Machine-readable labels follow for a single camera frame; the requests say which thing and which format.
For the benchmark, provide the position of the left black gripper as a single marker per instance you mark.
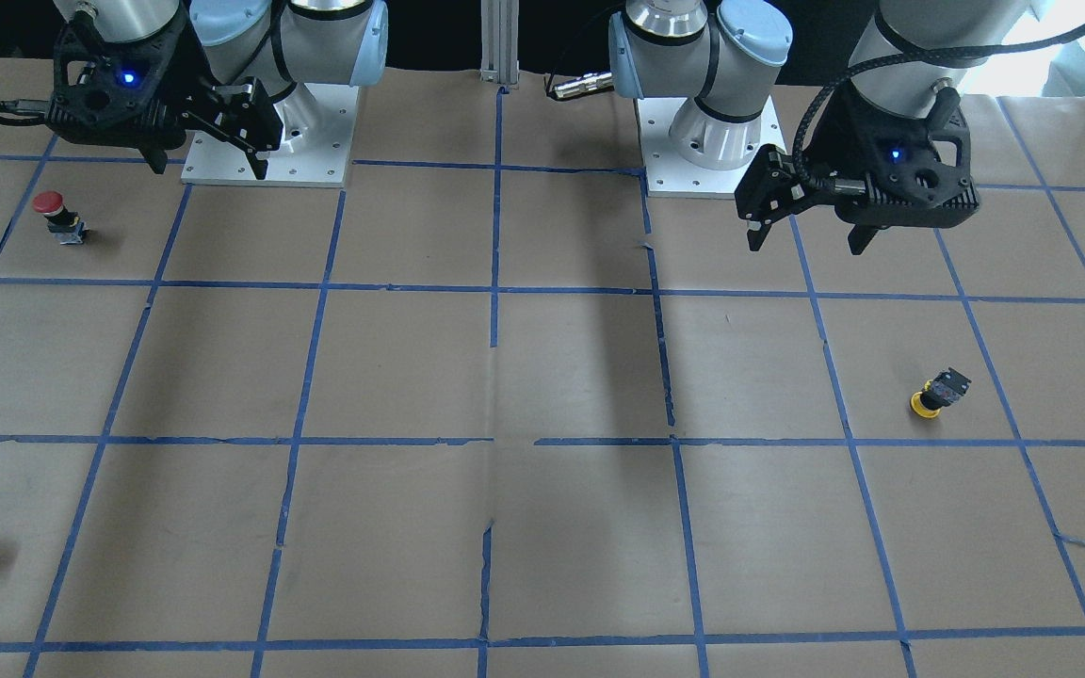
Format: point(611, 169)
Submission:
point(835, 143)

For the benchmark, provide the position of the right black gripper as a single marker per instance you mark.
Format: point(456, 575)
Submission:
point(183, 87)

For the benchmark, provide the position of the yellow push button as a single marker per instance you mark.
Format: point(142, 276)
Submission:
point(941, 392)

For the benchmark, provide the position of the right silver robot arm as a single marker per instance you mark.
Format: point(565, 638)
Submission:
point(282, 43)

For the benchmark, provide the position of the red push button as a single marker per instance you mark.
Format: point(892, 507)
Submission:
point(65, 225)

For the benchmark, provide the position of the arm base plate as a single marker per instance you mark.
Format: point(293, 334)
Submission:
point(318, 126)
point(689, 155)

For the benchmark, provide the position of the aluminium frame post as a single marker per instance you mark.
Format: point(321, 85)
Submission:
point(500, 20)

